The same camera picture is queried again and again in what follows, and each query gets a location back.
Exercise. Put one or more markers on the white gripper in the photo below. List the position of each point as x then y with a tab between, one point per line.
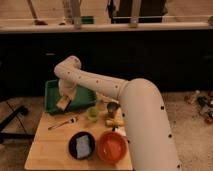
68	89

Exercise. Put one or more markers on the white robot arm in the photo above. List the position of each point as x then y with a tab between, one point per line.
152	146

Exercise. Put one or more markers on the green plastic tray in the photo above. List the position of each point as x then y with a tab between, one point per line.
84	98

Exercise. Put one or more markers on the small green cup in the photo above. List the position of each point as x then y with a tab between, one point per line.
92	114

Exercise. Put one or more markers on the dark metal cup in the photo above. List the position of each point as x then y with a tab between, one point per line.
112	107

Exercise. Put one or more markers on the black stand base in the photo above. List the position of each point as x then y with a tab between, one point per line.
20	110

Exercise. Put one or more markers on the blue sponge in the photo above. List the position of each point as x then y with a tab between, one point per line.
83	147

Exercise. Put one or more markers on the green box on counter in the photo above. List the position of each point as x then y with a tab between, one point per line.
87	19

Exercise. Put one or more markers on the orange bowl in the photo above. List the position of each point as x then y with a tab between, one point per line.
111	147

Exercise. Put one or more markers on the clutter pile on floor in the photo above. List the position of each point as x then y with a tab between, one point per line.
205	104

